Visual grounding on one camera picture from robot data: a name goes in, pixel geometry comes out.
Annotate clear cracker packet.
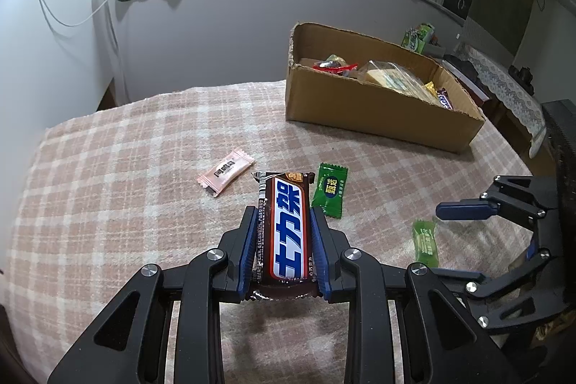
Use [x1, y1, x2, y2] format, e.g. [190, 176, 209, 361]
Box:
[357, 60, 439, 101]

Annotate cardboard box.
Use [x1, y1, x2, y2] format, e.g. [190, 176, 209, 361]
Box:
[285, 22, 487, 154]

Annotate white lace tablecloth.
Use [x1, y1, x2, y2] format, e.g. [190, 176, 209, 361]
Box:
[463, 44, 547, 160]

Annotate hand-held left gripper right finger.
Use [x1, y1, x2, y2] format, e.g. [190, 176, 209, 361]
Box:
[310, 206, 523, 384]

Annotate pink candy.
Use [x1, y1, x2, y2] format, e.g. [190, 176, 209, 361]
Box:
[197, 148, 256, 199]

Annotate dark green candy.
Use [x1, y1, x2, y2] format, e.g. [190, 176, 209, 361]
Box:
[311, 162, 349, 219]

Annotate light green candy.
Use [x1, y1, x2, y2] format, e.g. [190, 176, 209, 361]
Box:
[411, 220, 441, 270]

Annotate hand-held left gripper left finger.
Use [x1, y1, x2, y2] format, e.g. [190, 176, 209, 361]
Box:
[47, 205, 259, 384]

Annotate red snack packet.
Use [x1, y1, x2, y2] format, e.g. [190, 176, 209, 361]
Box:
[312, 55, 361, 76]

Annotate green packets on shelf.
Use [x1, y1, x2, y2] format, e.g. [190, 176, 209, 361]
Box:
[402, 23, 436, 54]

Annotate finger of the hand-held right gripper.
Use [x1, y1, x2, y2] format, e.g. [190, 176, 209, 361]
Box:
[429, 247, 565, 335]
[436, 175, 561, 232]

